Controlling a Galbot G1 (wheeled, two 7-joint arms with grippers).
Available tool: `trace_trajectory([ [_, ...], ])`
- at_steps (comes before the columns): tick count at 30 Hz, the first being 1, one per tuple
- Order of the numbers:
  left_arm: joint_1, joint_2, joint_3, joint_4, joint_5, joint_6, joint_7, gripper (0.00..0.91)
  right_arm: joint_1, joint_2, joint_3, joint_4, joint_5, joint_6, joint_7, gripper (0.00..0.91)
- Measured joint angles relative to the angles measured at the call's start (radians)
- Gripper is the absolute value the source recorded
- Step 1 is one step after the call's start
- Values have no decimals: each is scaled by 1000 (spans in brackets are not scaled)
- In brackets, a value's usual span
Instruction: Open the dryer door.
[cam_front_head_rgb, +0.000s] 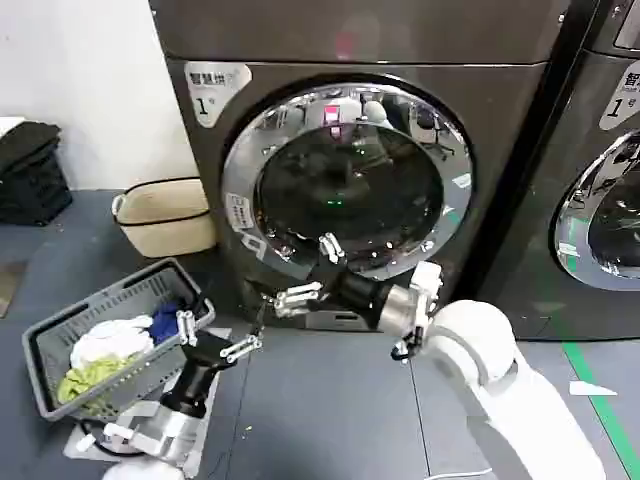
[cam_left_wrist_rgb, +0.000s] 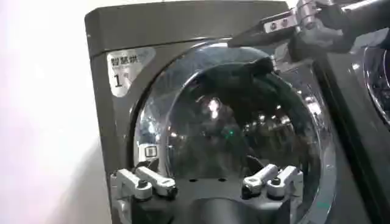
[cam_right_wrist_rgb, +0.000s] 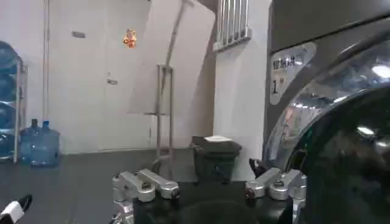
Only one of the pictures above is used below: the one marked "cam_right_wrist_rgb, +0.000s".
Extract rack of blue water jugs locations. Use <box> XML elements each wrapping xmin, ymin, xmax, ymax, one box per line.
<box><xmin>0</xmin><ymin>40</ymin><xmax>29</xmax><ymax>164</ymax></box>

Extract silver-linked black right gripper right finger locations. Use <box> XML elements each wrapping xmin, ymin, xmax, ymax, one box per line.
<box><xmin>244</xmin><ymin>158</ymin><xmax>307</xmax><ymax>224</ymax></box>

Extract red and gold door sticker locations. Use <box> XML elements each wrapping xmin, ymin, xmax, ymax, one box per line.
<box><xmin>122</xmin><ymin>28</ymin><xmax>138</xmax><ymax>49</ymax></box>

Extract metal hand truck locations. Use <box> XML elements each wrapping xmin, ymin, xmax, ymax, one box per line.
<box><xmin>144</xmin><ymin>63</ymin><xmax>176</xmax><ymax>181</ymax></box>

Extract white black-tipped object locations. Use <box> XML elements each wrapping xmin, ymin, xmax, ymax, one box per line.
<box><xmin>0</xmin><ymin>194</ymin><xmax>33</xmax><ymax>224</ymax></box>

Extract white wall pipe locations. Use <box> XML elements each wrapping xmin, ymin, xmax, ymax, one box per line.
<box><xmin>41</xmin><ymin>0</ymin><xmax>51</xmax><ymax>122</ymax></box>

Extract blue water jug black cap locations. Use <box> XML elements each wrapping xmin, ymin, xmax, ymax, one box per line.
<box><xmin>19</xmin><ymin>119</ymin><xmax>42</xmax><ymax>166</ymax></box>

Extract round glass dryer door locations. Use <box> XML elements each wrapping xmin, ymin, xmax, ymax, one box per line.
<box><xmin>264</xmin><ymin>38</ymin><xmax>390</xmax><ymax>224</ymax></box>

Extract white door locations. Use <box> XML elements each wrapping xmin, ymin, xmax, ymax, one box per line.
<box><xmin>48</xmin><ymin>0</ymin><xmax>154</xmax><ymax>152</ymax></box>

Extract white window grille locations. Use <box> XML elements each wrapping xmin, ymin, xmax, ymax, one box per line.
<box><xmin>212</xmin><ymin>0</ymin><xmax>253</xmax><ymax>52</ymax></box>

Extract black trash bin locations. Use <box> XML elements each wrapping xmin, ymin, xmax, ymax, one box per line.
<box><xmin>191</xmin><ymin>135</ymin><xmax>243</xmax><ymax>184</ymax></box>

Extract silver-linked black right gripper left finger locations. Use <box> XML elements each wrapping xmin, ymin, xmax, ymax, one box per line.
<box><xmin>111</xmin><ymin>168</ymin><xmax>180</xmax><ymax>224</ymax></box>

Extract white number label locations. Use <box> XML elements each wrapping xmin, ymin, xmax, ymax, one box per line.
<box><xmin>269</xmin><ymin>41</ymin><xmax>318</xmax><ymax>106</ymax></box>

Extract white paper sheet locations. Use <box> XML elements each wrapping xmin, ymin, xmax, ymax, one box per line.
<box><xmin>204</xmin><ymin>135</ymin><xmax>233</xmax><ymax>143</ymax></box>

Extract grey dryer cabinet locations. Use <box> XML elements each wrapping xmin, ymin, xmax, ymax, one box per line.
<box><xmin>263</xmin><ymin>0</ymin><xmax>390</xmax><ymax>165</ymax></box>

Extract large white leaning panel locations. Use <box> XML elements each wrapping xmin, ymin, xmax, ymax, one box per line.
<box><xmin>127</xmin><ymin>0</ymin><xmax>216</xmax><ymax>117</ymax></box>

